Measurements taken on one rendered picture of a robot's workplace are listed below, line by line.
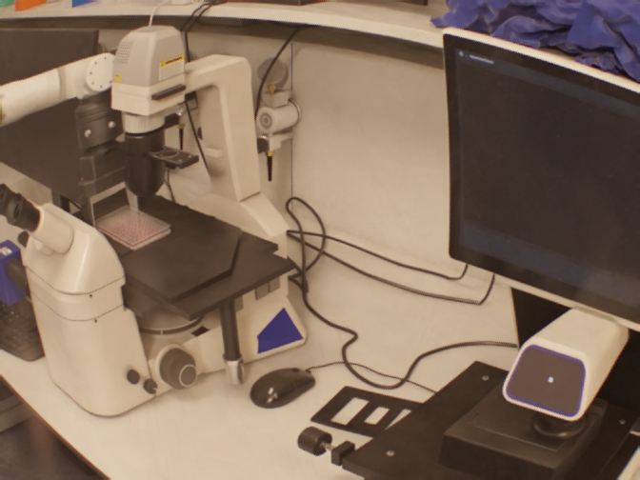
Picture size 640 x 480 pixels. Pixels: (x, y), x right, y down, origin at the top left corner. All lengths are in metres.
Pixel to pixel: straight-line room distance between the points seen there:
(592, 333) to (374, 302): 0.76
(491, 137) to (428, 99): 0.69
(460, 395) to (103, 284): 0.50
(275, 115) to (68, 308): 0.76
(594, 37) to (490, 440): 0.57
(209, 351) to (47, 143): 0.59
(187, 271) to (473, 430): 0.49
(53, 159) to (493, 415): 1.02
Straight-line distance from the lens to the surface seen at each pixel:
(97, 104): 1.35
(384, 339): 1.48
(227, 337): 1.30
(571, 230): 0.91
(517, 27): 1.23
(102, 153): 1.37
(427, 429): 1.09
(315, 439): 1.05
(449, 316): 1.55
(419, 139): 1.65
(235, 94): 1.37
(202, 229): 1.37
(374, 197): 1.75
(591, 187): 0.88
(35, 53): 1.73
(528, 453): 0.96
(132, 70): 1.24
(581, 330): 0.90
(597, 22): 1.16
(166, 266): 1.27
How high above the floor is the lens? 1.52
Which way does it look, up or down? 25 degrees down
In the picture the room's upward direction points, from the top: straight up
